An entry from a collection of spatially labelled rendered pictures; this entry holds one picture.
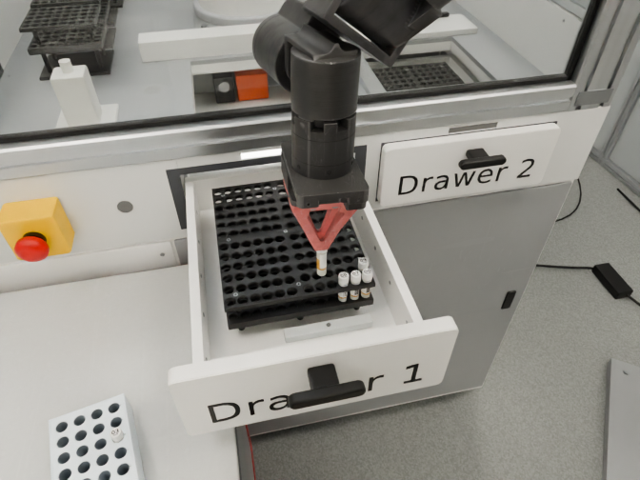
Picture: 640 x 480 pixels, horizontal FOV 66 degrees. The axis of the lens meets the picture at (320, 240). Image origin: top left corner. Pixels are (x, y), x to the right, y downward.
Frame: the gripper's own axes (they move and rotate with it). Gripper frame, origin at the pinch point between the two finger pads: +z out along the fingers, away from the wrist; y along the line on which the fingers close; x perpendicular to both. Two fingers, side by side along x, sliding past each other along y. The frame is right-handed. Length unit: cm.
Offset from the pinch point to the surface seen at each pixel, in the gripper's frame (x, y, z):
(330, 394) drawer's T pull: -1.5, 13.3, 7.9
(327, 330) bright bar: 1.0, 1.1, 13.3
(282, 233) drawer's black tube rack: -2.6, -10.6, 7.0
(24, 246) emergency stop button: -35.5, -16.2, 9.0
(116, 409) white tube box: -24.7, 2.1, 20.8
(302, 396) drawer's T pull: -4.2, 13.0, 7.9
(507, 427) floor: 61, -23, 94
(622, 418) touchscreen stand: 91, -17, 90
